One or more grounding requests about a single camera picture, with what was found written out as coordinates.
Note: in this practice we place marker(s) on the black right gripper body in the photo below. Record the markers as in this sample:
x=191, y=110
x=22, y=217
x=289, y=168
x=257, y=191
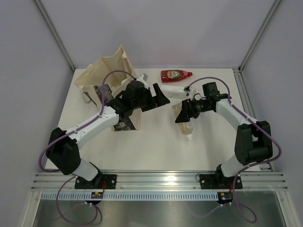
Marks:
x=200, y=106

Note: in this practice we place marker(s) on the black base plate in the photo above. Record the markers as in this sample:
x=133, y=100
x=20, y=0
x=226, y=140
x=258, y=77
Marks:
x=100, y=181
x=210, y=181

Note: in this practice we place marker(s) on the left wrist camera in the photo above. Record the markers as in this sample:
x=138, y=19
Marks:
x=143, y=79

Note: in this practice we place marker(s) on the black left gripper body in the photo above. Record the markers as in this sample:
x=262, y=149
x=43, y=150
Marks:
x=146, y=102

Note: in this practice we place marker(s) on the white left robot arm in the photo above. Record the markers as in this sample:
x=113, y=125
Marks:
x=64, y=146

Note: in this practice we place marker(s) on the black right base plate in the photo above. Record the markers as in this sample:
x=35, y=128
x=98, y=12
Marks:
x=210, y=181

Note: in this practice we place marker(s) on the right aluminium frame post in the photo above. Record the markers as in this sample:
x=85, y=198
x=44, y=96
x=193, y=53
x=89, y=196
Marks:
x=260, y=33

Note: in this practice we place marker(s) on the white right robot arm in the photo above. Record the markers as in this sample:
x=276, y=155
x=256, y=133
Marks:
x=251, y=145

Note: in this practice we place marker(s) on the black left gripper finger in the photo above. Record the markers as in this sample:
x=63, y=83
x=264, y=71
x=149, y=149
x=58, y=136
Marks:
x=157, y=90
x=161, y=100

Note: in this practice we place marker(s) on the aluminium mounting rail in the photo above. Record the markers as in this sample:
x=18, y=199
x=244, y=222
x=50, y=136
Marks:
x=166, y=181

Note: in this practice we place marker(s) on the white bottle black cap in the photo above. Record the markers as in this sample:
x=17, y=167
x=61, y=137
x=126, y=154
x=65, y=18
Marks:
x=176, y=92

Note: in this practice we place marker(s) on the right side aluminium rail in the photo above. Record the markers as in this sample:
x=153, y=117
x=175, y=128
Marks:
x=240, y=88

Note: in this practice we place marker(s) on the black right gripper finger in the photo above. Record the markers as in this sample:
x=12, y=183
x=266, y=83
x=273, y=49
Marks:
x=187, y=106
x=183, y=117

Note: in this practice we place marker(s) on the white slotted cable duct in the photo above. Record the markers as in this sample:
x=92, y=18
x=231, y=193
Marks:
x=129, y=196

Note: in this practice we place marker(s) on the left aluminium frame post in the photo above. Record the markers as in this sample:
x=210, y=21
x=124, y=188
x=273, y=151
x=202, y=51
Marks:
x=50, y=26

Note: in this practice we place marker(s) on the beige canvas tote bag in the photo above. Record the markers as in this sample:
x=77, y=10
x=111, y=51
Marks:
x=106, y=78

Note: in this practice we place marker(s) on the red dish soap bottle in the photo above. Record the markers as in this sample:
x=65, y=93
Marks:
x=168, y=76

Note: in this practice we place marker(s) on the clear amber soap bottle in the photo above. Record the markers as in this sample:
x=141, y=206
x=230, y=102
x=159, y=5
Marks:
x=186, y=128

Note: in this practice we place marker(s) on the aluminium frame post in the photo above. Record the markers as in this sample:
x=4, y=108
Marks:
x=50, y=26
x=260, y=33

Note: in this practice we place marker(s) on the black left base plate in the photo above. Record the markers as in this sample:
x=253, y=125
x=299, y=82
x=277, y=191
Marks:
x=100, y=181

